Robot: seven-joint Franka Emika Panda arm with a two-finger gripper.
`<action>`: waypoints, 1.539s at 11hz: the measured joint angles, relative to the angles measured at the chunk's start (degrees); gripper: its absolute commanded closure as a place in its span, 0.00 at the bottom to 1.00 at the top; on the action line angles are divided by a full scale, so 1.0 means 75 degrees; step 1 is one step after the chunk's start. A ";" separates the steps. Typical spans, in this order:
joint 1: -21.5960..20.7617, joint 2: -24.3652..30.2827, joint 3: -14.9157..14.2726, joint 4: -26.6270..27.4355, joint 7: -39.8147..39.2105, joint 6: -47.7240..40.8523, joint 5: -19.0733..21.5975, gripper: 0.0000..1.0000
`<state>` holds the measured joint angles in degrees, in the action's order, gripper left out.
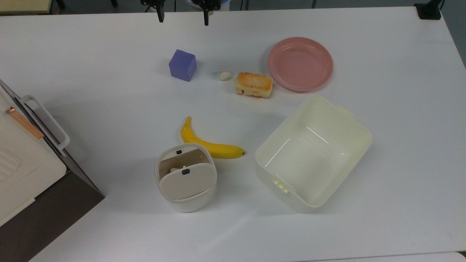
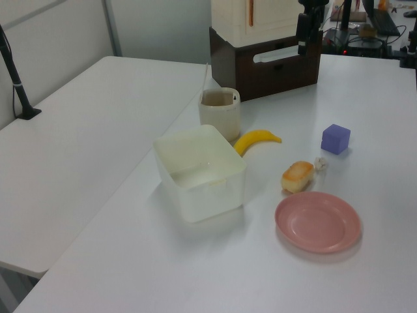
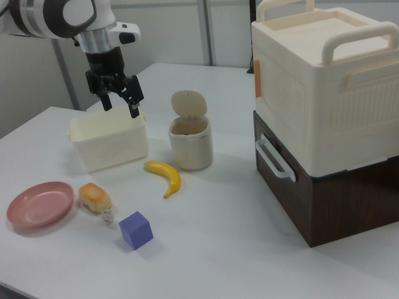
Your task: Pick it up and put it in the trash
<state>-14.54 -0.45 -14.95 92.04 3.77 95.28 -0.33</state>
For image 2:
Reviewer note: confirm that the black camera stand pole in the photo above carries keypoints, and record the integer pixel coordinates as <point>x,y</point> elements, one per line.
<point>16,81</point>

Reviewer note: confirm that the black keyboard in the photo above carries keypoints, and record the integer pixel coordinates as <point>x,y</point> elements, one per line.
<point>384,21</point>

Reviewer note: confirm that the white plastic storage box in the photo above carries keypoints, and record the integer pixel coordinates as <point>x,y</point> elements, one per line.
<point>198,169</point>

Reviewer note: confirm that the black clamp mount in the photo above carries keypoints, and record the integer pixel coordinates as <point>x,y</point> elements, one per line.
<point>410,49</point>

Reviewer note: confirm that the yellow toy banana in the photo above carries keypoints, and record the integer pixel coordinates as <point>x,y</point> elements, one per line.
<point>255,139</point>

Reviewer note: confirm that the dark brown drawer box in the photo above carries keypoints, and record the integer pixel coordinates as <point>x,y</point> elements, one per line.
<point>264,68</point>

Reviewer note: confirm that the crumpled white paper ball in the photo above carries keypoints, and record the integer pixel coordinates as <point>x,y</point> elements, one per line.
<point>321,163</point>

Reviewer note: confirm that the black monitor stand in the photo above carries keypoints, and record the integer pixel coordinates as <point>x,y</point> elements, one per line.
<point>344,16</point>

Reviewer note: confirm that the cream toy cabinet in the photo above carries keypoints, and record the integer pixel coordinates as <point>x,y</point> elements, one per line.
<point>270,18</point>

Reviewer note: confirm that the toasted bread piece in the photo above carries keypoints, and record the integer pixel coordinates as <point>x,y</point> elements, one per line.
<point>297,176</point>

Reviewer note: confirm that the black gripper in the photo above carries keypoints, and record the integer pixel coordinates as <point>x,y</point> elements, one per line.
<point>309,24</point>

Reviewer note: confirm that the pink plastic plate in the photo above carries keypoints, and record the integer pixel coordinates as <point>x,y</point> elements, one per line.
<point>317,221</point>

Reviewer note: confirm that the purple cube block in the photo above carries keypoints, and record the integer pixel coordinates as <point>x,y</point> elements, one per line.
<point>335,139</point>

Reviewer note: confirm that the black electronics box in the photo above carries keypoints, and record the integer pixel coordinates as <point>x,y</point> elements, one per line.
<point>361,44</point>

